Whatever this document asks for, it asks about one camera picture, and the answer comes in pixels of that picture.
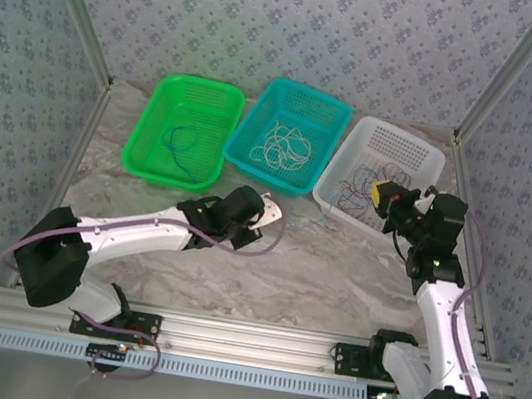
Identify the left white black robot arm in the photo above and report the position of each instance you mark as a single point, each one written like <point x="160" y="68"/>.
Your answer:
<point x="129" y="233"/>

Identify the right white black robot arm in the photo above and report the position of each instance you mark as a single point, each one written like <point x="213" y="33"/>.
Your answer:
<point x="438" y="328"/>

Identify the white plastic basket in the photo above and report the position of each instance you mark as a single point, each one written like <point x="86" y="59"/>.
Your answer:
<point x="406" y="146"/>

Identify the green plastic basket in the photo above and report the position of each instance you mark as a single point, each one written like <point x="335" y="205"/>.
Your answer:
<point x="210" y="104"/>

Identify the teal plastic basket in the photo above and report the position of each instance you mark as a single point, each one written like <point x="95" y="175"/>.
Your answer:
<point x="311" y="105"/>

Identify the left small controller board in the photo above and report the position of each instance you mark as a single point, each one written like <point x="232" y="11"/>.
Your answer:
<point x="107" y="352"/>

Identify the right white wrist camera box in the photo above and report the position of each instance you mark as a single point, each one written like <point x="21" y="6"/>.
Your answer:
<point x="423" y="199"/>

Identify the aluminium side rail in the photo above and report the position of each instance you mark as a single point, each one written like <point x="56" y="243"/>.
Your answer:
<point x="460" y="164"/>
<point x="67" y="178"/>

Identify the aluminium mounting rail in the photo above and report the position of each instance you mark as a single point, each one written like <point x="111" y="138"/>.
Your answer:
<point x="244" y="338"/>

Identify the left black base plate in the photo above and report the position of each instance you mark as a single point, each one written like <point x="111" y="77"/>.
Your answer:
<point x="150" y="325"/>

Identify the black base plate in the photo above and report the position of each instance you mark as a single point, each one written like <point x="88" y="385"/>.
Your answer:
<point x="150" y="325"/>
<point x="347" y="359"/>

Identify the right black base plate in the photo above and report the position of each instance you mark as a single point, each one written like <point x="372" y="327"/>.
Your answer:
<point x="347" y="359"/>

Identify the aluminium frame post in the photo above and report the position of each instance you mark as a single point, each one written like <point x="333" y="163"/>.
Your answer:
<point x="510" y="71"/>
<point x="78" y="2"/>

